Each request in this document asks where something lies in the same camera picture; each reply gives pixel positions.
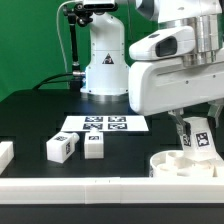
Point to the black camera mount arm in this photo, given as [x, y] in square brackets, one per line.
[76, 16]

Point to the white U-shaped fence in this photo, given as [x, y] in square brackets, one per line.
[110, 190]

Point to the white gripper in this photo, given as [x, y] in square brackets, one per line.
[159, 81]

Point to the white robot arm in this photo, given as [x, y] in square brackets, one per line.
[107, 75]

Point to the white fiducial marker sheet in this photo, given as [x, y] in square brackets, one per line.
[129, 123]

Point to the white camera on mount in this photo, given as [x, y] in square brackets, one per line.
[99, 4]

